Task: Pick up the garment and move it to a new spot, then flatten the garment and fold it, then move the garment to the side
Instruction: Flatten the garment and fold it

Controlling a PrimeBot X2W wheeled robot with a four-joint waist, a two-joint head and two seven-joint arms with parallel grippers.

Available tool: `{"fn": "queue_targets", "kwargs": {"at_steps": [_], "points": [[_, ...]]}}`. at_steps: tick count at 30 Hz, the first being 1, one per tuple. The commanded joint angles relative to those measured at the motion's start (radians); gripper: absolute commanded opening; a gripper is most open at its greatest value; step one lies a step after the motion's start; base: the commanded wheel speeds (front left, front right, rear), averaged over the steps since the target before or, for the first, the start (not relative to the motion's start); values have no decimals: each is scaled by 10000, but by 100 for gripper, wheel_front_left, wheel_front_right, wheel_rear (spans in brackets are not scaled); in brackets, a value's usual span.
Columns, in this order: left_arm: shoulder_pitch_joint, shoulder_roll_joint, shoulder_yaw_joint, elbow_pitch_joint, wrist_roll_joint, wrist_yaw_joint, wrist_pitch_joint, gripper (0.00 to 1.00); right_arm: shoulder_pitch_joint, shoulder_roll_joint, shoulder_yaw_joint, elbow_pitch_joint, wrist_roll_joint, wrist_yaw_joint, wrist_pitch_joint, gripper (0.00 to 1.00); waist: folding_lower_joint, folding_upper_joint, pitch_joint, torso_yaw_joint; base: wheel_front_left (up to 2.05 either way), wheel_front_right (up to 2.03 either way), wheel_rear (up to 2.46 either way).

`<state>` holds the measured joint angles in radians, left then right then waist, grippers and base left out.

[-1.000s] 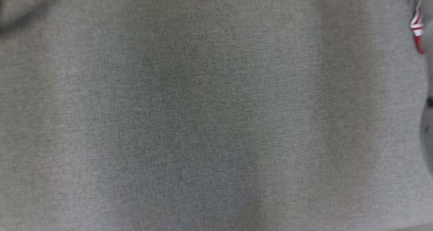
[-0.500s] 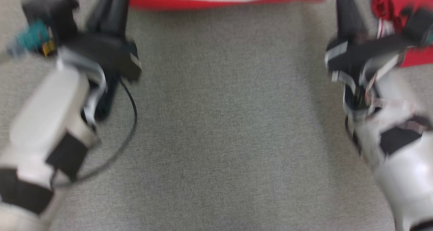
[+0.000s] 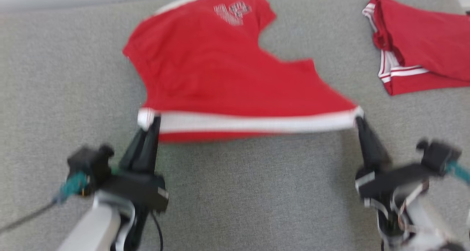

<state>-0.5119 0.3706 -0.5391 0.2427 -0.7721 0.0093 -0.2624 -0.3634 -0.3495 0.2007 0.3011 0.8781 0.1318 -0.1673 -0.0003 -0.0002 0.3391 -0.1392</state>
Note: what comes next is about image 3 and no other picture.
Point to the red jersey with white trim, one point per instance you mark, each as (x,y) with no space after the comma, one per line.
(220,71)

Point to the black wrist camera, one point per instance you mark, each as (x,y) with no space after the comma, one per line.
(90,166)
(438,155)

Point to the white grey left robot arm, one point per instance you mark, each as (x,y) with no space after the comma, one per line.
(91,229)

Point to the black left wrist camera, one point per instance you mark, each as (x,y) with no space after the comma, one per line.
(90,166)

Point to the red jersey with number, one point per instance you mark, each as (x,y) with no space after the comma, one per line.
(429,41)

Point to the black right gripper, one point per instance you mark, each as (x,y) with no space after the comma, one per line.
(389,183)

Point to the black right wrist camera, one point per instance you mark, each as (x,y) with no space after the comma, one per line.
(438,155)

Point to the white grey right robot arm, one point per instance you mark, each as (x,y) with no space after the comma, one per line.
(422,225)

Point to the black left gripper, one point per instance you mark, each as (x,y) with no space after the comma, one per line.
(136,190)

